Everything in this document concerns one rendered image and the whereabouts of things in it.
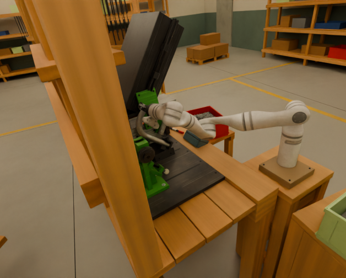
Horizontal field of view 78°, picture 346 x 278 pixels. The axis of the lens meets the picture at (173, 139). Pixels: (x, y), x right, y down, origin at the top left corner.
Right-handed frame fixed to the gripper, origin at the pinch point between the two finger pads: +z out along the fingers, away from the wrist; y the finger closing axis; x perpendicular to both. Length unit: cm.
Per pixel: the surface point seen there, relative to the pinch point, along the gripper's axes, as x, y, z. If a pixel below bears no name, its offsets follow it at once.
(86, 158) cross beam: 28, 25, -40
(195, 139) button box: 0.4, -36.6, -2.4
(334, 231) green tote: 14, -58, -75
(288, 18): -436, -346, 282
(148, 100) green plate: -6.1, -0.7, 3.2
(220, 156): 4.3, -44.8, -19.6
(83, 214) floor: 106, -31, 103
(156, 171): 25.3, -11.2, -21.0
